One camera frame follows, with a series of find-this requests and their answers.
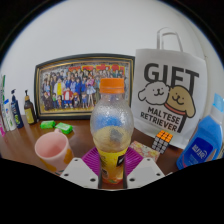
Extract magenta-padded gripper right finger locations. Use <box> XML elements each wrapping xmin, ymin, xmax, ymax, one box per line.
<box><xmin>123</xmin><ymin>146</ymin><xmax>166</xmax><ymax>190</ymax></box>

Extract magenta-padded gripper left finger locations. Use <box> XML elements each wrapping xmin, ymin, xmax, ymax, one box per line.
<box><xmin>59</xmin><ymin>146</ymin><xmax>103</xmax><ymax>190</ymax></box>

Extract orange-capped clear drink bottle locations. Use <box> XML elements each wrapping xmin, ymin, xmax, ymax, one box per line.
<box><xmin>89</xmin><ymin>77</ymin><xmax>135</xmax><ymax>185</ymax></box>

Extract colourful puzzle cube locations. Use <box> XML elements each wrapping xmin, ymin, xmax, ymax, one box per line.
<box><xmin>151</xmin><ymin>129</ymin><xmax>174</xmax><ymax>155</ymax></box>

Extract pink mug with yellow print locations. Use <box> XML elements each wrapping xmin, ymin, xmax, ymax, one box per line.
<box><xmin>34</xmin><ymin>128</ymin><xmax>74</xmax><ymax>174</ymax></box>

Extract blue mouthwash bottle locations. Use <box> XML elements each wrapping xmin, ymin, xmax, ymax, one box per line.
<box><xmin>175</xmin><ymin>93</ymin><xmax>224</xmax><ymax>171</ymax></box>

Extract amber pump bottle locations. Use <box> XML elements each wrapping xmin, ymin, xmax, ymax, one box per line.
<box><xmin>23</xmin><ymin>89</ymin><xmax>38</xmax><ymax>125</ymax></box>

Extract white tote bag with dogs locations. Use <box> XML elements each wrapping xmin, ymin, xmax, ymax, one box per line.
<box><xmin>130</xmin><ymin>27</ymin><xmax>208</xmax><ymax>150</ymax></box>

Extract dark blue pump bottle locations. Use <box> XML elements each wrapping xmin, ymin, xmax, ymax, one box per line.
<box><xmin>9</xmin><ymin>88</ymin><xmax>25</xmax><ymax>130</ymax></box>

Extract framed cartoon group picture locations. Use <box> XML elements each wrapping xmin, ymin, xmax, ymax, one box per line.
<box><xmin>33</xmin><ymin>53</ymin><xmax>136</xmax><ymax>121</ymax></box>

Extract white bottle with blue cap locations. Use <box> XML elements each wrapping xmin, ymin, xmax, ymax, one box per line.
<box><xmin>3</xmin><ymin>98</ymin><xmax>17</xmax><ymax>132</ymax></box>

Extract green and white long box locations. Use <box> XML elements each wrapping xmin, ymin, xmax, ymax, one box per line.
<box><xmin>0</xmin><ymin>74</ymin><xmax>9</xmax><ymax>133</ymax></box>

